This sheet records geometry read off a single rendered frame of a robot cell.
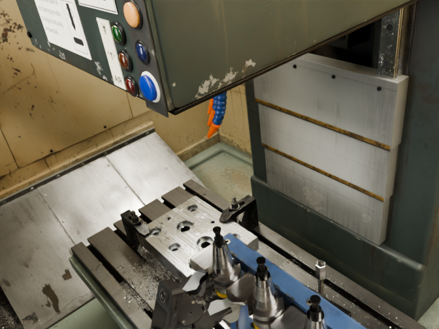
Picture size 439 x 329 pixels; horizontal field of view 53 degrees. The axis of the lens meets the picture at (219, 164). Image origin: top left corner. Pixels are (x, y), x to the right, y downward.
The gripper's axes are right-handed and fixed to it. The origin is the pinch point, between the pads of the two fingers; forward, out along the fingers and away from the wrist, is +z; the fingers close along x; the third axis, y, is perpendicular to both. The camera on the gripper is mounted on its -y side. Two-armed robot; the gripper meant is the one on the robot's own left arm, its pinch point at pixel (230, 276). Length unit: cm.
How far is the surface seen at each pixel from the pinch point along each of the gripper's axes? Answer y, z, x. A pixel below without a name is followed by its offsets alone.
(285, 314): -2.0, -0.1, 14.9
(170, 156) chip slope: 43, 48, -107
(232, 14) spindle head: -52, 1, 11
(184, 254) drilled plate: 20.7, 6.0, -30.5
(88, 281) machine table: 31, -16, -55
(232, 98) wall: 32, 91, -107
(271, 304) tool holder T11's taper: -4.4, -1.4, 13.1
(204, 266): -2.2, -2.8, -4.0
